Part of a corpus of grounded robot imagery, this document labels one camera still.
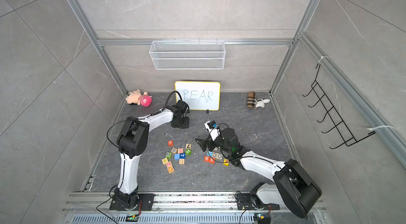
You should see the orange wooden block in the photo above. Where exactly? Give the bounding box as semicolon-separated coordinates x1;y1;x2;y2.
167;166;174;173

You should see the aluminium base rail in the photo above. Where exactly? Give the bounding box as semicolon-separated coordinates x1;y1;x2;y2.
60;191;330;224

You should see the white wire mesh basket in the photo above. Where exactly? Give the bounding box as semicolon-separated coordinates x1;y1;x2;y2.
149;41;226;70

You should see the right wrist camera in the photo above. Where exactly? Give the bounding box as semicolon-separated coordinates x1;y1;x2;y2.
205;120;221;141

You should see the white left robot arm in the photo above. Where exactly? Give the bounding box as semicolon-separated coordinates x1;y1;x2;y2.
113;100;189;209

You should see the wooden block left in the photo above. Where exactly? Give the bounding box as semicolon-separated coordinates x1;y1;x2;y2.
171;147;178;154

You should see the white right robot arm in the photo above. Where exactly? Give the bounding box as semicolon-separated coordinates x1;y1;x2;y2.
195;127;322;219

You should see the plaid white plush toy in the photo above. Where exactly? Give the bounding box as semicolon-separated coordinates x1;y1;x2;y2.
246;91;271;109

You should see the pink striped plush pig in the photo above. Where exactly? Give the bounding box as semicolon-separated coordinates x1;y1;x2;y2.
125;90;152;107

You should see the yellow framed whiteboard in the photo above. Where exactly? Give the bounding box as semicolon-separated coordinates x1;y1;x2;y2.
174;81;221;111

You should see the black wire hook rack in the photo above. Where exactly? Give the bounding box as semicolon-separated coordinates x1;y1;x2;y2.
302;64;376;150

